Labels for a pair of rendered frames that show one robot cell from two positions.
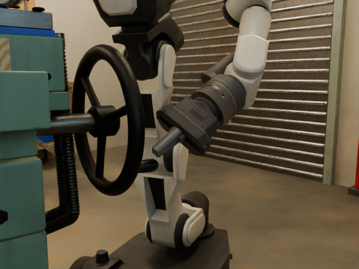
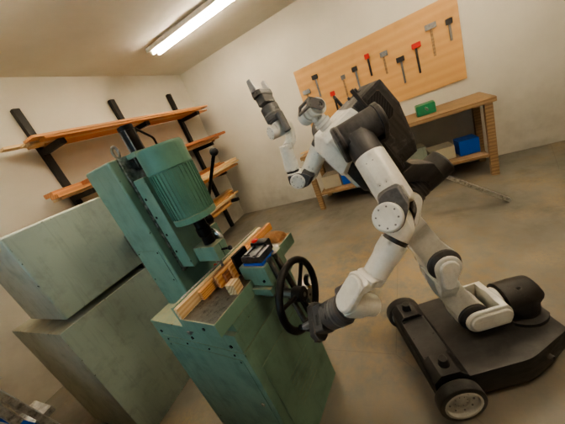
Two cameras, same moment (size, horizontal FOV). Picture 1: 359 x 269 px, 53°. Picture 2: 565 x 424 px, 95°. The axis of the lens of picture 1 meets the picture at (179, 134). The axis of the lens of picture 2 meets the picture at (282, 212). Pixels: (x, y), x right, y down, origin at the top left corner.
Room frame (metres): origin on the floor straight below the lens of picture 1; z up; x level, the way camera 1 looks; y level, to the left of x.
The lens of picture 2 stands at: (0.50, -0.68, 1.43)
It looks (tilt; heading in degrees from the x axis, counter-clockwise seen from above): 19 degrees down; 72
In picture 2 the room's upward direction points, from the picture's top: 22 degrees counter-clockwise
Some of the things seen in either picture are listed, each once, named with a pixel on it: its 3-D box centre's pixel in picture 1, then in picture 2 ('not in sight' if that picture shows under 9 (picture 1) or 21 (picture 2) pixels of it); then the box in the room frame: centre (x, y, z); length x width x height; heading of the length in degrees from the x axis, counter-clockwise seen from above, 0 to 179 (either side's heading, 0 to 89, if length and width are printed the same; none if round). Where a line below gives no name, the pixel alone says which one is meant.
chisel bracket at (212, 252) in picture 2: not in sight; (212, 251); (0.49, 0.44, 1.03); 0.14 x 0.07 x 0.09; 126
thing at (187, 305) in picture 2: not in sight; (227, 264); (0.52, 0.46, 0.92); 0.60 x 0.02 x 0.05; 36
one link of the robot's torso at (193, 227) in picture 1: (174, 224); (476, 306); (1.45, 0.02, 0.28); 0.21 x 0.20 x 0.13; 156
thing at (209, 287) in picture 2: not in sight; (241, 255); (0.59, 0.49, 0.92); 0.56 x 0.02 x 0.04; 36
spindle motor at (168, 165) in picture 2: not in sight; (178, 182); (0.50, 0.42, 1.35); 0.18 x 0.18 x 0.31
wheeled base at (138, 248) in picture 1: (171, 247); (472, 321); (1.42, 0.03, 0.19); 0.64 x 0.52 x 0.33; 156
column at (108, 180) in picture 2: not in sight; (161, 230); (0.32, 0.66, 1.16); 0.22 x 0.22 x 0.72; 36
